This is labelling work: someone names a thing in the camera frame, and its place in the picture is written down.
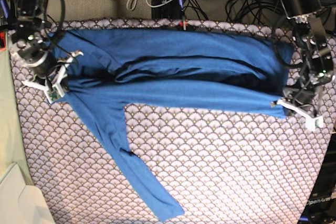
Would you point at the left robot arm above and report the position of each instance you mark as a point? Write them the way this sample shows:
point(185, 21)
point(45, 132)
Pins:
point(317, 67)

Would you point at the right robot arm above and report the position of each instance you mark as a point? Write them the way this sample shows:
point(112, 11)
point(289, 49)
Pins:
point(27, 42)

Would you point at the fan-patterned table cloth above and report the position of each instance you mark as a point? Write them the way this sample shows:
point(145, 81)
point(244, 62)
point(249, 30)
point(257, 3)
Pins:
point(223, 167)

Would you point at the blue long-sleeve T-shirt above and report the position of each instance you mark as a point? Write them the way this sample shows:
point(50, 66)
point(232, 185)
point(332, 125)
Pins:
point(169, 68)

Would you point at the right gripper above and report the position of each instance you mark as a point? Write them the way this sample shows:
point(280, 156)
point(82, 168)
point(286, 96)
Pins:
point(41, 62)

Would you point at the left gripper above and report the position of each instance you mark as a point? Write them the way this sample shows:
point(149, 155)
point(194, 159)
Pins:
point(301, 97)

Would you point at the black OpenArm case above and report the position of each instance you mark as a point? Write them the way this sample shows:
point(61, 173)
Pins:
point(320, 207)

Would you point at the white plastic bin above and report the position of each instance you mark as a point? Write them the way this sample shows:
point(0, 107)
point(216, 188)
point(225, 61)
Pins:
point(20, 202)

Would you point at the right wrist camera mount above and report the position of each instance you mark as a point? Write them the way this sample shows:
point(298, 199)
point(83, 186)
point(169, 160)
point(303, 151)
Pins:
point(55, 86)

